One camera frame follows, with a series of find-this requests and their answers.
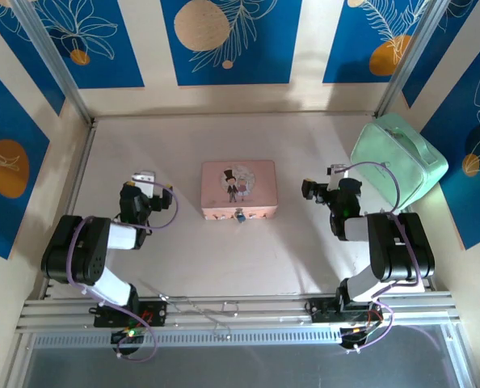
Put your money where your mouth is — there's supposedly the thin metal wire bundle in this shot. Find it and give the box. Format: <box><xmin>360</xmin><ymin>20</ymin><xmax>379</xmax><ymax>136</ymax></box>
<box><xmin>137</xmin><ymin>278</ymin><xmax>242</xmax><ymax>340</ymax></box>

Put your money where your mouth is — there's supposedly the left circuit board green light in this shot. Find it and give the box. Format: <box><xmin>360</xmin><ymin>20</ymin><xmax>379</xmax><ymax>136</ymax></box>
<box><xmin>110</xmin><ymin>327</ymin><xmax>146</xmax><ymax>344</ymax></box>

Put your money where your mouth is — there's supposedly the pink tin box with couple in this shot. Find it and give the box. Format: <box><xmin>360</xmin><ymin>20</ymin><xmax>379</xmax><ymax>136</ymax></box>
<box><xmin>200</xmin><ymin>159</ymin><xmax>280</xmax><ymax>222</ymax></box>

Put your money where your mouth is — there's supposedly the aluminium front rail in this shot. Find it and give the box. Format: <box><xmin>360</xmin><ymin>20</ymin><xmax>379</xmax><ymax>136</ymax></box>
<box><xmin>15</xmin><ymin>293</ymin><xmax>457</xmax><ymax>335</ymax></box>

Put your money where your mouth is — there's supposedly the grey metal panel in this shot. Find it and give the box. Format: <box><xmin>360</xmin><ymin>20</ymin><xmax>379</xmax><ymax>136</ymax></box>
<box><xmin>21</xmin><ymin>345</ymin><xmax>476</xmax><ymax>388</ymax></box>

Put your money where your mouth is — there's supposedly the grey slotted cable duct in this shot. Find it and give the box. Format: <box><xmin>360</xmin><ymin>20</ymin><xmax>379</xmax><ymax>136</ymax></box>
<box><xmin>29</xmin><ymin>329</ymin><xmax>447</xmax><ymax>349</ymax></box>

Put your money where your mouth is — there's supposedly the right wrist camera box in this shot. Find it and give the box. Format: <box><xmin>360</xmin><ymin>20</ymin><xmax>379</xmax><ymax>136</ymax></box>
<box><xmin>326</xmin><ymin>163</ymin><xmax>349</xmax><ymax>181</ymax></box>

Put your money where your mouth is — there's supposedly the aluminium frame post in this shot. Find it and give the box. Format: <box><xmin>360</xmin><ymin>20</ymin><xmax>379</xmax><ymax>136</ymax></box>
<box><xmin>11</xmin><ymin>0</ymin><xmax>95</xmax><ymax>124</ymax></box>
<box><xmin>375</xmin><ymin>0</ymin><xmax>453</xmax><ymax>118</ymax></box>

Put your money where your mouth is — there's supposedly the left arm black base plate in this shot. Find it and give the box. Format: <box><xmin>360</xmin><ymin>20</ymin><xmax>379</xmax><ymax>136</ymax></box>
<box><xmin>93</xmin><ymin>301</ymin><xmax>169</xmax><ymax>328</ymax></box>

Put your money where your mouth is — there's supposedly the right circuit board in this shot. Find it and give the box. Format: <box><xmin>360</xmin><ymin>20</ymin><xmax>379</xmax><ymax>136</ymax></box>
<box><xmin>339</xmin><ymin>326</ymin><xmax>373</xmax><ymax>348</ymax></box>

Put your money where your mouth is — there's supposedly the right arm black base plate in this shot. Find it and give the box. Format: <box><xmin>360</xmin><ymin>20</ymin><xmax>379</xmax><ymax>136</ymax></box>
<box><xmin>310</xmin><ymin>297</ymin><xmax>385</xmax><ymax>324</ymax></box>

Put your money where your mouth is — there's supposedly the blue floral wall panel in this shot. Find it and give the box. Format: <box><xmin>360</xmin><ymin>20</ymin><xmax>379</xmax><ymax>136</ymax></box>
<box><xmin>0</xmin><ymin>58</ymin><xmax>51</xmax><ymax>260</ymax></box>
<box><xmin>33</xmin><ymin>0</ymin><xmax>145</xmax><ymax>90</ymax></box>
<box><xmin>0</xmin><ymin>0</ymin><xmax>67</xmax><ymax>117</ymax></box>
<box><xmin>160</xmin><ymin>0</ymin><xmax>304</xmax><ymax>86</ymax></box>
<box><xmin>322</xmin><ymin>0</ymin><xmax>427</xmax><ymax>85</ymax></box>
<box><xmin>419</xmin><ymin>40</ymin><xmax>480</xmax><ymax>251</ymax></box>
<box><xmin>401</xmin><ymin>0</ymin><xmax>480</xmax><ymax>109</ymax></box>

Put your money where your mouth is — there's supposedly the mint green zip bag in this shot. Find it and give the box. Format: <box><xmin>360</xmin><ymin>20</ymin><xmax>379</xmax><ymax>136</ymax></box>
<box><xmin>350</xmin><ymin>112</ymin><xmax>450</xmax><ymax>211</ymax></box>

